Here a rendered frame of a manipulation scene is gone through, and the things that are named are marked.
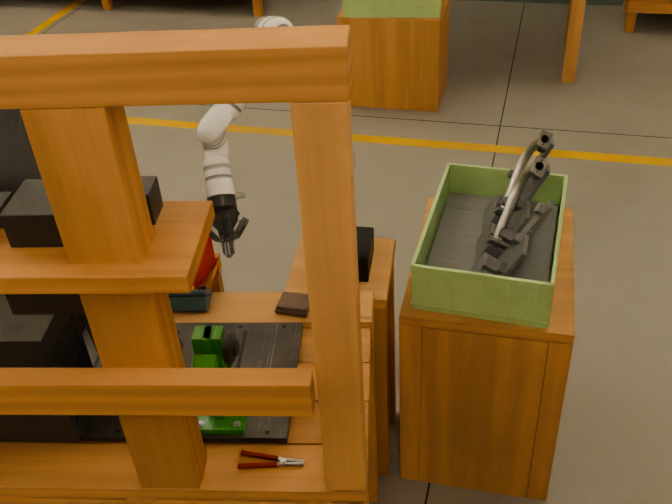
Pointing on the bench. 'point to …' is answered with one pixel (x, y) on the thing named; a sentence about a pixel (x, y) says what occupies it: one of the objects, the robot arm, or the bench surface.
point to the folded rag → (293, 304)
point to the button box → (197, 300)
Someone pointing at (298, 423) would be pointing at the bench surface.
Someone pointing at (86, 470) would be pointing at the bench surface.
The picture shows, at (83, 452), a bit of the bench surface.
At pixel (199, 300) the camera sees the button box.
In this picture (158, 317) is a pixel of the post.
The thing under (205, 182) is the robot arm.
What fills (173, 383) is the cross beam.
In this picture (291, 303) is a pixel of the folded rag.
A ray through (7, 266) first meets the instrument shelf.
